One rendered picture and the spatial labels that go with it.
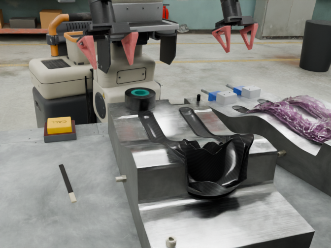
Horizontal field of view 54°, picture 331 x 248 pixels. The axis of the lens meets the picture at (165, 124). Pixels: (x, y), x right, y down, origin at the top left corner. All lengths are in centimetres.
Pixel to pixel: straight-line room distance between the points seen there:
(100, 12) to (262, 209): 57
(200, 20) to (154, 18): 537
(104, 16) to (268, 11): 581
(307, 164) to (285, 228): 25
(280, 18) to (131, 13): 565
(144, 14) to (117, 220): 76
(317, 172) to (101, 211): 46
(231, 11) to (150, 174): 67
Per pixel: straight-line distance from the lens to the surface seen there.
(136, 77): 125
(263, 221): 57
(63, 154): 83
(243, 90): 107
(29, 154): 85
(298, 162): 80
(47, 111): 146
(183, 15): 645
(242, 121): 88
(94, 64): 81
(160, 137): 73
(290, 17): 681
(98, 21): 83
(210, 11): 661
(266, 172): 63
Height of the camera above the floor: 123
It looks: 26 degrees down
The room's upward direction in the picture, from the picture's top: 3 degrees clockwise
